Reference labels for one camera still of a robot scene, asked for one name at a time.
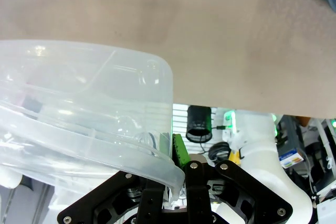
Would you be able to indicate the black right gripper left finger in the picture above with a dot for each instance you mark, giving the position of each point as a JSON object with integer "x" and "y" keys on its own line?
{"x": 110, "y": 200}

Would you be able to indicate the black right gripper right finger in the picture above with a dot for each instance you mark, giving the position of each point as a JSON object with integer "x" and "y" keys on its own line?
{"x": 231, "y": 190}

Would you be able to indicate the translucent plastic container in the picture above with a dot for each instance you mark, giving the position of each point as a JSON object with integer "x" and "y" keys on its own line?
{"x": 78, "y": 77}

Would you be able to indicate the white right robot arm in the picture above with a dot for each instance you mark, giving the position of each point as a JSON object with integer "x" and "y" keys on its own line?
{"x": 262, "y": 150}

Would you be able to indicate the small blue orange box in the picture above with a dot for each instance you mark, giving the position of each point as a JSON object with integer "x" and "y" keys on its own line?
{"x": 291, "y": 159}

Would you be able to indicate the black mesh cup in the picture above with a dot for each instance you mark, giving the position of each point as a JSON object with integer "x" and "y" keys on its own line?
{"x": 198, "y": 121}

